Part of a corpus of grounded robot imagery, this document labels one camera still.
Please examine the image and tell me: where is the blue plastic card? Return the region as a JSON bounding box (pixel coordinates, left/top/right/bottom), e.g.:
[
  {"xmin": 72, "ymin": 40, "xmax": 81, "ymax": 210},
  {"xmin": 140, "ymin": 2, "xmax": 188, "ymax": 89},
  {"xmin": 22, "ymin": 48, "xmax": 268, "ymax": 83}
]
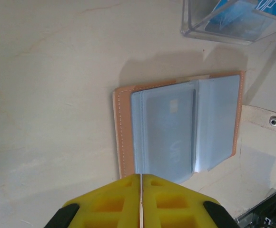
[
  {"xmin": 206, "ymin": 0, "xmax": 256, "ymax": 33},
  {"xmin": 254, "ymin": 0, "xmax": 276, "ymax": 18}
]

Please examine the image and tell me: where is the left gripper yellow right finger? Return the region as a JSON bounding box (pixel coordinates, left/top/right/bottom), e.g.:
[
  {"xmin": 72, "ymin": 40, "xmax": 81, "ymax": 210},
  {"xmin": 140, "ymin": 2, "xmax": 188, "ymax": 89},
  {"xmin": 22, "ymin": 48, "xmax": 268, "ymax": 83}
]
[{"xmin": 142, "ymin": 174, "xmax": 237, "ymax": 228}]

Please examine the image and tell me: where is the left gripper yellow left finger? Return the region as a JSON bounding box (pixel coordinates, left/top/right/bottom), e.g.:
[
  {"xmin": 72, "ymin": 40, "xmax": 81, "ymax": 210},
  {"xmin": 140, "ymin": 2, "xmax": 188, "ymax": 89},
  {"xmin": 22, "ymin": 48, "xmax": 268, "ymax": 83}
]
[{"xmin": 46, "ymin": 174, "xmax": 141, "ymax": 228}]

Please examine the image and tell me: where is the tan leather card holder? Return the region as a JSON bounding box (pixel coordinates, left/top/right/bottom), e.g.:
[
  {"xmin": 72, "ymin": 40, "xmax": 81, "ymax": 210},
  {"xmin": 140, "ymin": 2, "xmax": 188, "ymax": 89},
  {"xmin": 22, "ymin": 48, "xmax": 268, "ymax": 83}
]
[{"xmin": 113, "ymin": 70, "xmax": 276, "ymax": 185}]

